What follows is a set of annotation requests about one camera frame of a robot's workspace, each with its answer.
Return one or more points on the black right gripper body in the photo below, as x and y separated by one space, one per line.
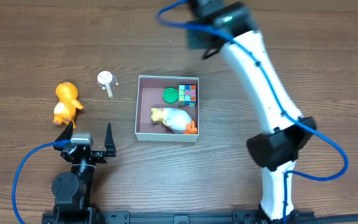
196 38

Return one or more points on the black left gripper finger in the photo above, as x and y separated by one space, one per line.
109 142
64 138

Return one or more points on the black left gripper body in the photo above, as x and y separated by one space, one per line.
89 154

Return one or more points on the multicoloured puzzle cube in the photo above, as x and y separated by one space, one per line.
187 95

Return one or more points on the green round cap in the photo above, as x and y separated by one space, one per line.
170 95

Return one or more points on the white and yellow duck toy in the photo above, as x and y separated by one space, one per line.
179 121

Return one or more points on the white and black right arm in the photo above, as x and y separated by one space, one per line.
275 149

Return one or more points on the orange dinosaur toy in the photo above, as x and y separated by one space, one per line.
65 109

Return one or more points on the white wooden rattle drum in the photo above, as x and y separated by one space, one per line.
105 79

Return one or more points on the white box with pink interior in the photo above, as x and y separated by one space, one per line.
150 95

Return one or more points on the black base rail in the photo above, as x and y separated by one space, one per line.
233 217

